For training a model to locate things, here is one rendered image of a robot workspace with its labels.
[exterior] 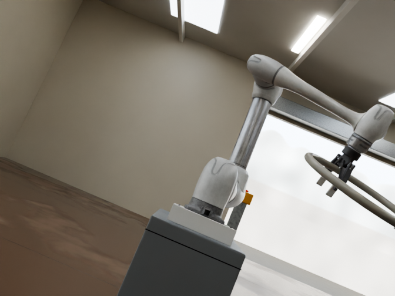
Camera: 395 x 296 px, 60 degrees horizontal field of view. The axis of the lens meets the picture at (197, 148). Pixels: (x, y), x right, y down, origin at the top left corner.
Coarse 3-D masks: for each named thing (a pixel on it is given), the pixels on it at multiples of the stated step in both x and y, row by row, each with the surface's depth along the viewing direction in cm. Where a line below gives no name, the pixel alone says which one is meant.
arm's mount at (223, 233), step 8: (176, 208) 139; (184, 208) 139; (168, 216) 138; (176, 216) 139; (184, 216) 139; (192, 216) 139; (200, 216) 139; (184, 224) 138; (192, 224) 138; (200, 224) 139; (208, 224) 139; (216, 224) 139; (224, 224) 155; (200, 232) 138; (208, 232) 138; (216, 232) 138; (224, 232) 138; (232, 232) 139; (224, 240) 138; (232, 240) 138
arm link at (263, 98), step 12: (252, 96) 181; (264, 96) 176; (276, 96) 178; (252, 108) 177; (264, 108) 176; (252, 120) 175; (264, 120) 177; (240, 132) 176; (252, 132) 173; (240, 144) 173; (252, 144) 173; (240, 156) 171; (240, 168) 169; (240, 180) 166; (240, 192) 167; (228, 204) 164
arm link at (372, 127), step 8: (368, 112) 142; (376, 112) 139; (384, 112) 138; (392, 112) 139; (360, 120) 144; (368, 120) 140; (376, 120) 139; (384, 120) 138; (360, 128) 142; (368, 128) 140; (376, 128) 139; (384, 128) 139; (360, 136) 143; (368, 136) 140; (376, 136) 140
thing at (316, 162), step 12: (312, 156) 126; (324, 168) 116; (336, 168) 148; (336, 180) 111; (348, 180) 150; (348, 192) 108; (372, 192) 145; (360, 204) 107; (372, 204) 105; (384, 204) 141; (384, 216) 104
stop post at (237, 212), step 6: (246, 192) 253; (246, 198) 252; (252, 198) 252; (240, 204) 254; (246, 204) 254; (234, 210) 254; (240, 210) 253; (234, 216) 253; (240, 216) 253; (228, 222) 253; (234, 222) 252; (234, 228) 252
